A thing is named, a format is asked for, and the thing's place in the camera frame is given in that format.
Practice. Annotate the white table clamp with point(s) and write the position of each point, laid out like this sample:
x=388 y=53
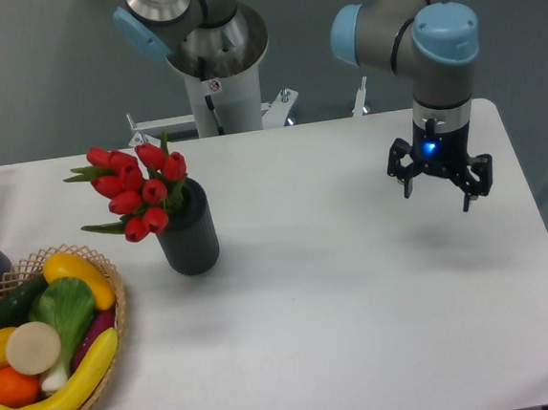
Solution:
x=361 y=107

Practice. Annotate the green bok choy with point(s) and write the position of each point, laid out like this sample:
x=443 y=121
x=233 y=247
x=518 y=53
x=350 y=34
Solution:
x=68 y=306

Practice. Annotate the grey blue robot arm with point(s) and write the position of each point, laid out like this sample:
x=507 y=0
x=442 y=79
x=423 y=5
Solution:
x=432 y=42

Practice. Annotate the purple eggplant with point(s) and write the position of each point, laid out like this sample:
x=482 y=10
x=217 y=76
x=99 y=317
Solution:
x=101 y=322

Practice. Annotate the woven wicker basket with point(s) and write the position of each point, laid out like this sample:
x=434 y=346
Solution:
x=31 y=266

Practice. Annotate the orange fruit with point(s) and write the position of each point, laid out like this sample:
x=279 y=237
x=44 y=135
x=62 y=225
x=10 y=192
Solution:
x=17 y=390

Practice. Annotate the yellow banana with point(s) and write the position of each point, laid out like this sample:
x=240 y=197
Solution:
x=85 y=379

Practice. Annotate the dark green cucumber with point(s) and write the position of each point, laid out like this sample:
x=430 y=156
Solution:
x=15 y=306

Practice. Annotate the red tulip bouquet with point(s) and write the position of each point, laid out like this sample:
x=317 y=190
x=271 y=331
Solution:
x=145 y=189

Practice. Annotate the dark grey ribbed vase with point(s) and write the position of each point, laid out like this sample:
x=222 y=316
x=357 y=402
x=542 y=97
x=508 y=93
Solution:
x=189 y=241

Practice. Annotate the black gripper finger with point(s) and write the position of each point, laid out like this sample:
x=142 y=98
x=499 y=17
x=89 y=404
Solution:
x=404 y=164
x=474 y=178

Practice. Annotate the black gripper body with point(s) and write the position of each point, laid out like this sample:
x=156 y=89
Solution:
x=442 y=155

